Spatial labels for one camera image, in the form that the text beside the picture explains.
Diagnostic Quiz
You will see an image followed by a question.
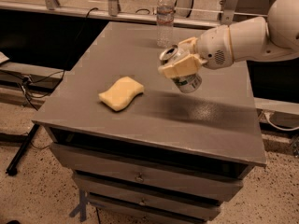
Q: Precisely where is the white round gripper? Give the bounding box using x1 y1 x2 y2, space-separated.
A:
158 25 234 78

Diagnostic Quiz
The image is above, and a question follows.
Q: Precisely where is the silver 7up soda can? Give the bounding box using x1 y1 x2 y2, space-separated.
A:
158 45 202 93

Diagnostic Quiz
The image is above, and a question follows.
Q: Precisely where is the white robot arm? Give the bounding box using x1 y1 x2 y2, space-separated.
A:
158 0 299 78

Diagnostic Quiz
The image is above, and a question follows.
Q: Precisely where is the clear plastic water bottle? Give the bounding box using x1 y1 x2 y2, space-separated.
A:
156 0 175 48

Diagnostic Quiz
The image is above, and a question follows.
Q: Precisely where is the yellow sponge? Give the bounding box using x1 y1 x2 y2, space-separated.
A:
98 77 144 112

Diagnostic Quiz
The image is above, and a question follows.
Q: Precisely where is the black floor stand leg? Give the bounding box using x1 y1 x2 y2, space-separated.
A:
6 124 39 176

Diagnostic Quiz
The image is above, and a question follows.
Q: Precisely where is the white cable on right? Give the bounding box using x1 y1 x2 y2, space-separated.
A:
263 110 299 133

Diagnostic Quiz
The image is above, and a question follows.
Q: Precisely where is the black cable on left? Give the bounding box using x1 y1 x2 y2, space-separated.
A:
17 7 100 110

